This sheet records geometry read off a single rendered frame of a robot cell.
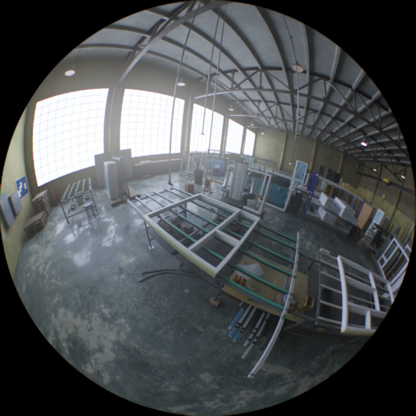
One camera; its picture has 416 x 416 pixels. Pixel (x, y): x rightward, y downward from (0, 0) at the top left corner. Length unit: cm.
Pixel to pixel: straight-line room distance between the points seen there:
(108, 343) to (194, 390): 131
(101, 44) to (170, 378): 1093
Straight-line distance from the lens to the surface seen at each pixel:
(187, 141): 1085
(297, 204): 563
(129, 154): 828
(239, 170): 304
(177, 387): 221
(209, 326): 207
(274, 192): 582
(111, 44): 930
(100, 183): 810
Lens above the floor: 204
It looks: 28 degrees down
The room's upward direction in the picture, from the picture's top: 6 degrees clockwise
